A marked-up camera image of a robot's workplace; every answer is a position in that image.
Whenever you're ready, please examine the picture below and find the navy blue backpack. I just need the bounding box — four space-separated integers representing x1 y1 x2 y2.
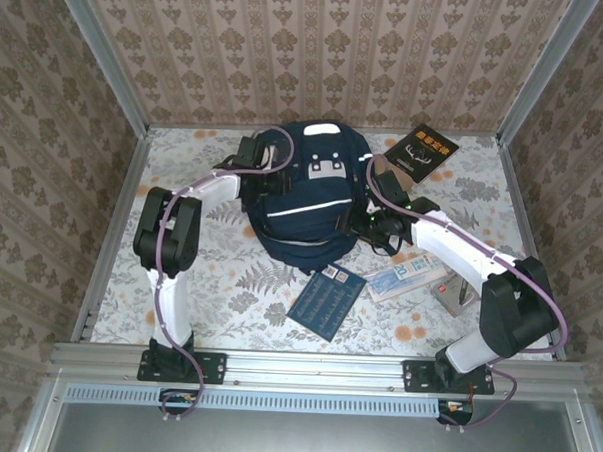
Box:
237 116 411 281

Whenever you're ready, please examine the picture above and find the black paperback book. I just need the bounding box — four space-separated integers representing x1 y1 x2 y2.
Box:
381 121 461 188

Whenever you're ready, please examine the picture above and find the dark blue book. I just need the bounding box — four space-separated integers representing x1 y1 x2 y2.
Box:
284 259 369 345

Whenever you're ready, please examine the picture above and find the blue stationery pack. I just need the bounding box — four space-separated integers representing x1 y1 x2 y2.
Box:
365 251 449 306

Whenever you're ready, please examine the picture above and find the grey pen box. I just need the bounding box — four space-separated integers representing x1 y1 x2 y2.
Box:
430 270 481 319

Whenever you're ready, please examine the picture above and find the floral table cover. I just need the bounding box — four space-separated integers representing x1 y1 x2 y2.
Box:
89 119 566 364

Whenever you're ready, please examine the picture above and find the grey metal sheet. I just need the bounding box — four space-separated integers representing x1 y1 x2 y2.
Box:
15 373 603 452

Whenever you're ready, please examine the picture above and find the aluminium table side rail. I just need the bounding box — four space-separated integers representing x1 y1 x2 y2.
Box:
70 123 155 345
488 137 577 363

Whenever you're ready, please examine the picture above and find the aluminium front rail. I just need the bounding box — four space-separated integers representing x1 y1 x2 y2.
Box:
49 339 590 400

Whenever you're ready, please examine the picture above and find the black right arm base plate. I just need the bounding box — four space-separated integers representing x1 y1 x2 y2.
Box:
401 359 497 398

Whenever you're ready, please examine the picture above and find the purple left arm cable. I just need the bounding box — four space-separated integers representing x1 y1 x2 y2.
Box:
145 121 296 427

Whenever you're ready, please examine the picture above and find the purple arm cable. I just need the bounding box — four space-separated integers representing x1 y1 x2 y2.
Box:
145 121 296 427
355 153 577 439

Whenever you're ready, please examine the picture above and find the aluminium frame post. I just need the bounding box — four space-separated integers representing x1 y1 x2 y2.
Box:
495 0 602 150
43 0 156 138

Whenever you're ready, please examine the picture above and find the slotted grey cable duct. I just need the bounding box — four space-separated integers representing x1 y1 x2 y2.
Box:
65 381 470 420

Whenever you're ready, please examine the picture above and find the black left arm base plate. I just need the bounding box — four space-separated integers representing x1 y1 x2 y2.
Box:
137 347 227 386

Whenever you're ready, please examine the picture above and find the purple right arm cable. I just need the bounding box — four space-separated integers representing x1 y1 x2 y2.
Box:
355 153 577 439

